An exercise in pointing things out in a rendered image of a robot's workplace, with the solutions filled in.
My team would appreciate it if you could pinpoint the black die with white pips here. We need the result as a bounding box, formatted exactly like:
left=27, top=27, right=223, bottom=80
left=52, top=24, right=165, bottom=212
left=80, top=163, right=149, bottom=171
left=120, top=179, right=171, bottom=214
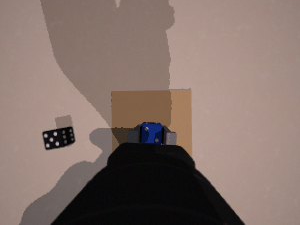
left=42, top=126, right=75, bottom=150

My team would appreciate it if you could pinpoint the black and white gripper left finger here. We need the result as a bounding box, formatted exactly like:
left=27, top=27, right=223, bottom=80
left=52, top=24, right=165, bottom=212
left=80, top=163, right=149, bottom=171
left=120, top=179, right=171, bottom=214
left=127, top=124, right=142, bottom=143

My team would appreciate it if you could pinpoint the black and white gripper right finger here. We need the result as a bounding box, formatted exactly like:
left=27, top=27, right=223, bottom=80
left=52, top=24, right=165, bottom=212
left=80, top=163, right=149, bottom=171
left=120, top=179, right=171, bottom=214
left=162, top=125, right=177, bottom=145

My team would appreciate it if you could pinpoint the tan square mat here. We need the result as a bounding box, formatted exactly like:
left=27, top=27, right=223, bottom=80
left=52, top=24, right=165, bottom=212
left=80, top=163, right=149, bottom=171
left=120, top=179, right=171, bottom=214
left=111, top=90, right=192, bottom=157

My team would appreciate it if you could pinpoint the blue die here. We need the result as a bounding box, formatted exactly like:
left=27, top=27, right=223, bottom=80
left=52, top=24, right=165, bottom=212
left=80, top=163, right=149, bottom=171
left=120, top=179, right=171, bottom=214
left=141, top=122, right=162, bottom=144

